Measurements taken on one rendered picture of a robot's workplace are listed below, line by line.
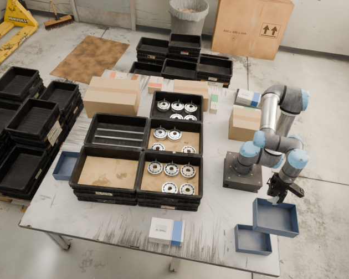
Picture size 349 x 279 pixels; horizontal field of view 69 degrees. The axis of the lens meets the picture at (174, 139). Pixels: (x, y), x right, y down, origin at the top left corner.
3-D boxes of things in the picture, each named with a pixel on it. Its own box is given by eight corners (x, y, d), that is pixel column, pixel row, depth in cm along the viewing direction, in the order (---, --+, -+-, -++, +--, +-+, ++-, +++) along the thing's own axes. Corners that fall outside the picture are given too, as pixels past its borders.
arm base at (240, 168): (255, 160, 182) (258, 153, 174) (251, 177, 173) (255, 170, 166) (234, 154, 185) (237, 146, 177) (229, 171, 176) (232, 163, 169)
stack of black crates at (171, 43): (198, 66, 358) (203, 35, 322) (195, 81, 338) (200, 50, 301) (169, 61, 361) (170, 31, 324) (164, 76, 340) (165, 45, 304)
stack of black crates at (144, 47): (169, 62, 359) (170, 40, 332) (165, 76, 340) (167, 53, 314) (142, 58, 361) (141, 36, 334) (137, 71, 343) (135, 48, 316)
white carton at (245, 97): (258, 101, 237) (261, 94, 230) (256, 109, 230) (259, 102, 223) (237, 95, 240) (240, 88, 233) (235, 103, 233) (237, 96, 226)
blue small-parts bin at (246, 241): (265, 231, 162) (268, 227, 156) (268, 256, 153) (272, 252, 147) (234, 227, 162) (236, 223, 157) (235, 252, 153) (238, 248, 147)
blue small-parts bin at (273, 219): (290, 209, 133) (296, 203, 127) (293, 238, 124) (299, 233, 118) (252, 202, 134) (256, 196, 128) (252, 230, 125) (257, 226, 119)
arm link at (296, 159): (309, 149, 107) (311, 164, 101) (298, 166, 115) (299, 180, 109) (291, 144, 109) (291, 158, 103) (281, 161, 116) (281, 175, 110)
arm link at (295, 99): (255, 157, 174) (283, 81, 144) (277, 163, 171) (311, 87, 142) (254, 168, 164) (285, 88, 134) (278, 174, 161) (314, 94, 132)
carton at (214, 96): (210, 95, 239) (211, 90, 234) (217, 96, 238) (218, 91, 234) (209, 113, 224) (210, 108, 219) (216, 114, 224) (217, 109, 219)
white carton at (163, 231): (183, 226, 160) (184, 221, 153) (181, 246, 153) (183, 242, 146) (152, 222, 161) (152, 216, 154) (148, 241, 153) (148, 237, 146)
